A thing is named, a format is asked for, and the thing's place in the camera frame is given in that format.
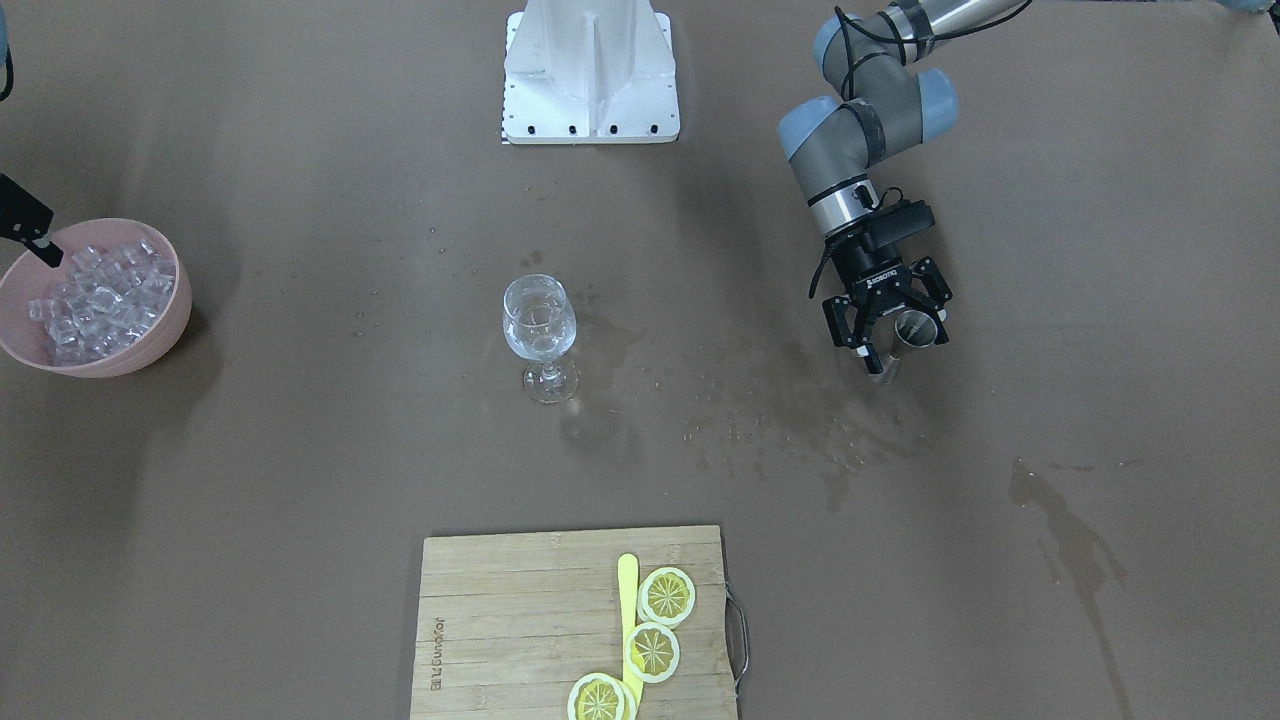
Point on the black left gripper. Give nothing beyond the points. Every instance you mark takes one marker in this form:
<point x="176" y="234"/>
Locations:
<point x="868" y="268"/>

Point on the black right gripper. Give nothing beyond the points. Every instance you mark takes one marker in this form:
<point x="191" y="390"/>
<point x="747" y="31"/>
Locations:
<point x="26" y="222"/>

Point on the steel jigger measuring cup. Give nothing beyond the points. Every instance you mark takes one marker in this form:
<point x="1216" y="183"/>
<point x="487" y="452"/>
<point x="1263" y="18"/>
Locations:
<point x="912" y="331"/>

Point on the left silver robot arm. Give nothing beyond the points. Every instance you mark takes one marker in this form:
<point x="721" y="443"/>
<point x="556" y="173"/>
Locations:
<point x="879" y="108"/>

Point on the pink bowl of ice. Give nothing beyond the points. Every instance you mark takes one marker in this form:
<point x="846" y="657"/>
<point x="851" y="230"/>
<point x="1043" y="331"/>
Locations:
<point x="119" y="301"/>

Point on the clear wine glass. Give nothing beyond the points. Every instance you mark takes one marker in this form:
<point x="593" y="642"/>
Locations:
<point x="540" y="326"/>

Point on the yellow lemon slice far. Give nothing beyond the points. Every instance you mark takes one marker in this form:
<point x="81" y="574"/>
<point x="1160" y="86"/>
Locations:
<point x="666" y="596"/>

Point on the yellow lemon slice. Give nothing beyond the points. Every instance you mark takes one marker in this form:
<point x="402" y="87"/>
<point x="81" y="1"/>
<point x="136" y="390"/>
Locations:
<point x="651" y="652"/>
<point x="666" y="596"/>
<point x="599" y="696"/>

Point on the yellow lemon slice middle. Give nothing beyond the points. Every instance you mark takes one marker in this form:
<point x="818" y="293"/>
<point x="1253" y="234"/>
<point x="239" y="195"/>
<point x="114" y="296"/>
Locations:
<point x="651" y="652"/>

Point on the yellow lemon slice near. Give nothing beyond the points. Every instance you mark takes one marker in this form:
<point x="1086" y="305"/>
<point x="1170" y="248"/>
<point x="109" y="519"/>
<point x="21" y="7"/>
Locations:
<point x="599" y="696"/>

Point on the bamboo cutting board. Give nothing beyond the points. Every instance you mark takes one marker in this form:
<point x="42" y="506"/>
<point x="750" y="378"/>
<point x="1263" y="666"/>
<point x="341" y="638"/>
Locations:
<point x="508" y="623"/>

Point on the white pedestal column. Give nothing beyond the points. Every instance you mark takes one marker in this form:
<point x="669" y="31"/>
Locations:
<point x="580" y="72"/>

